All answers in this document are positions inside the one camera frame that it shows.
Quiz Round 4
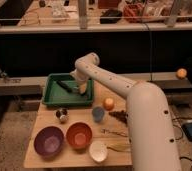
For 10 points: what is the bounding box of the purple bowl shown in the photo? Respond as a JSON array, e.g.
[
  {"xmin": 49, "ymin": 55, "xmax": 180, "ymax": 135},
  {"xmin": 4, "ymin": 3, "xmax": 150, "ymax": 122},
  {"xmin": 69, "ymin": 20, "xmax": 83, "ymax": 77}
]
[{"xmin": 34, "ymin": 126, "xmax": 64, "ymax": 158}]

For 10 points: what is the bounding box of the black bag on shelf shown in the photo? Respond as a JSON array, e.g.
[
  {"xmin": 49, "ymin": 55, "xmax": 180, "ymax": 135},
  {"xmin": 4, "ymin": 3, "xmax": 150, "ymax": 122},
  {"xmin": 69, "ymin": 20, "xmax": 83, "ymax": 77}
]
[{"xmin": 100, "ymin": 9, "xmax": 122, "ymax": 24}]

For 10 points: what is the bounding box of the metal fork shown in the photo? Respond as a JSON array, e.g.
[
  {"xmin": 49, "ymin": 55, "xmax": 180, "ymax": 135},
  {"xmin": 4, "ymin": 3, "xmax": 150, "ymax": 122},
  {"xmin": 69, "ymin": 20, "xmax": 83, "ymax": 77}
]
[{"xmin": 100, "ymin": 128, "xmax": 128, "ymax": 137}]

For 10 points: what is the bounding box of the orange ball on shelf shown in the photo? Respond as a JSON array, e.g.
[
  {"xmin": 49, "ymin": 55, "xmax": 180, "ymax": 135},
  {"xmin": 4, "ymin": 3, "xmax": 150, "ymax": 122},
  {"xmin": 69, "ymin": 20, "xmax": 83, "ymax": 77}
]
[{"xmin": 176, "ymin": 68, "xmax": 187, "ymax": 79}]

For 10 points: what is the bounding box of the small white bowl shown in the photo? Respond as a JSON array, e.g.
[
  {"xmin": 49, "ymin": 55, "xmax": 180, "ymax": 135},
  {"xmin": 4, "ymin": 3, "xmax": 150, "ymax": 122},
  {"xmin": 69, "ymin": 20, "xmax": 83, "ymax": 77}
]
[{"xmin": 89, "ymin": 141, "xmax": 108, "ymax": 163}]

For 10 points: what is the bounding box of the red item on shelf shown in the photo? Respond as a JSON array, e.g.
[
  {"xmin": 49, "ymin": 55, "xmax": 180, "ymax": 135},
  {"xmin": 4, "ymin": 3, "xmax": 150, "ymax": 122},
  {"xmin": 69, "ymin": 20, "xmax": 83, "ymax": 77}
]
[{"xmin": 123, "ymin": 3, "xmax": 143, "ymax": 23}]

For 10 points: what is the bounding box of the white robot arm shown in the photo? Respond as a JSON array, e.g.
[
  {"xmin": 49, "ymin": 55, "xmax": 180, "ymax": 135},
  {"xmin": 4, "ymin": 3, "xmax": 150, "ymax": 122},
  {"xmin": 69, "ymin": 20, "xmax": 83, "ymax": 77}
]
[{"xmin": 71, "ymin": 53, "xmax": 182, "ymax": 171}]

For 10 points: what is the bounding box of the black brush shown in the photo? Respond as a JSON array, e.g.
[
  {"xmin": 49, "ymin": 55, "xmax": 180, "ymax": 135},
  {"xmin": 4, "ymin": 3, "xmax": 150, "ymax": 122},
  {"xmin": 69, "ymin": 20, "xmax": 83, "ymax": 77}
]
[{"xmin": 56, "ymin": 80, "xmax": 78, "ymax": 93}]

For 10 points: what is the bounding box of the orange fruit on table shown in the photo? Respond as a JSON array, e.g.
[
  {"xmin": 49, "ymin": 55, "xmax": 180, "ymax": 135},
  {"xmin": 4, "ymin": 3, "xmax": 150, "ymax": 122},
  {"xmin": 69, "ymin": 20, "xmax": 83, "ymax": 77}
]
[{"xmin": 103, "ymin": 98, "xmax": 115, "ymax": 111}]

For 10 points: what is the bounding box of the orange bowl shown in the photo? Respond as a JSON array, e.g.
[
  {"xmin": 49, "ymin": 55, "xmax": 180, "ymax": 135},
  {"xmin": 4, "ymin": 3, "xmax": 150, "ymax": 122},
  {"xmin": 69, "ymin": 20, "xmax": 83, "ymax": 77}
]
[{"xmin": 66, "ymin": 122, "xmax": 92, "ymax": 150}]

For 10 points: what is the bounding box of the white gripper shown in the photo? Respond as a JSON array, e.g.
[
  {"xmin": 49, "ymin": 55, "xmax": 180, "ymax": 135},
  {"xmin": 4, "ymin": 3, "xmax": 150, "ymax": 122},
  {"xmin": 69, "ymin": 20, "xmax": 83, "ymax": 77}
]
[{"xmin": 70, "ymin": 69, "xmax": 89, "ymax": 94}]

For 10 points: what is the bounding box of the green plastic tray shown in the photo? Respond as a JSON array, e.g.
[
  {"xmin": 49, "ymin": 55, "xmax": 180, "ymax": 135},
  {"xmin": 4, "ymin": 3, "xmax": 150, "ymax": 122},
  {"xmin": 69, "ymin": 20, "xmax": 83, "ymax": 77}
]
[{"xmin": 42, "ymin": 73, "xmax": 94, "ymax": 107}]

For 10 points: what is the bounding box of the blue cup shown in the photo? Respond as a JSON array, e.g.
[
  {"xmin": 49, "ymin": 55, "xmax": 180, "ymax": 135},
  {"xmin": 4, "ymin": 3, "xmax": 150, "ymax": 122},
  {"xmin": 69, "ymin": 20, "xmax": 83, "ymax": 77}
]
[{"xmin": 92, "ymin": 107, "xmax": 105, "ymax": 122}]

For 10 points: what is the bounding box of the bunch of dark grapes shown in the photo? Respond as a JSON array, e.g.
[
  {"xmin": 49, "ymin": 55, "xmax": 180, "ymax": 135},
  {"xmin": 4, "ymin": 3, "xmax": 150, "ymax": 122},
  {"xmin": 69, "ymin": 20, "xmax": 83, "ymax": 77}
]
[{"xmin": 109, "ymin": 110, "xmax": 127, "ymax": 124}]

